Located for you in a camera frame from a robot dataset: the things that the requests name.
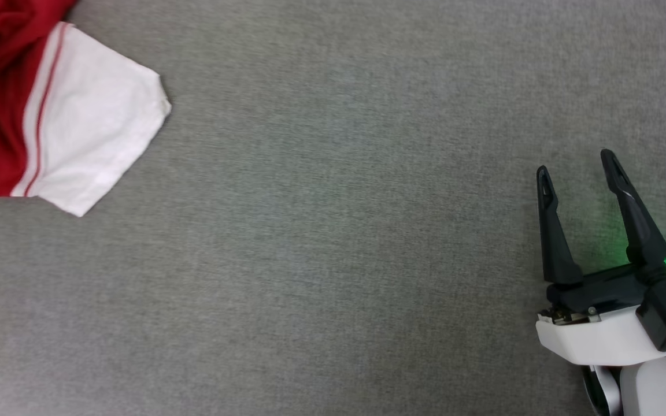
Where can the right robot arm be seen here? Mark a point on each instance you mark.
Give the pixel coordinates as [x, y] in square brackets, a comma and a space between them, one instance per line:
[645, 388]

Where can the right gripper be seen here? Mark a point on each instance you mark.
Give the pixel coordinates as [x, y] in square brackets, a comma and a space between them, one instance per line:
[599, 335]

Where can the red and white garment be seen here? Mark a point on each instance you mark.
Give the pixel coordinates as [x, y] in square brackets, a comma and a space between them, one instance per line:
[90, 127]

